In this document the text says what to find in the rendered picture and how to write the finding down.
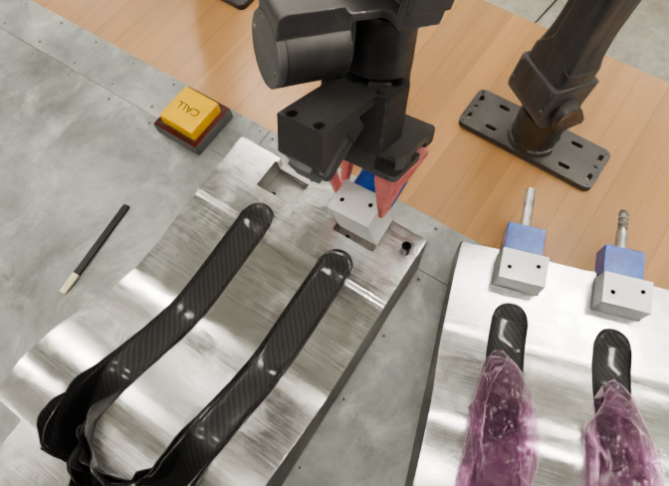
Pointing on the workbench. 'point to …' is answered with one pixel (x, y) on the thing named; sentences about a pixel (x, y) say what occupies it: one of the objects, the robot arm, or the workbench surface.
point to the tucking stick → (94, 249)
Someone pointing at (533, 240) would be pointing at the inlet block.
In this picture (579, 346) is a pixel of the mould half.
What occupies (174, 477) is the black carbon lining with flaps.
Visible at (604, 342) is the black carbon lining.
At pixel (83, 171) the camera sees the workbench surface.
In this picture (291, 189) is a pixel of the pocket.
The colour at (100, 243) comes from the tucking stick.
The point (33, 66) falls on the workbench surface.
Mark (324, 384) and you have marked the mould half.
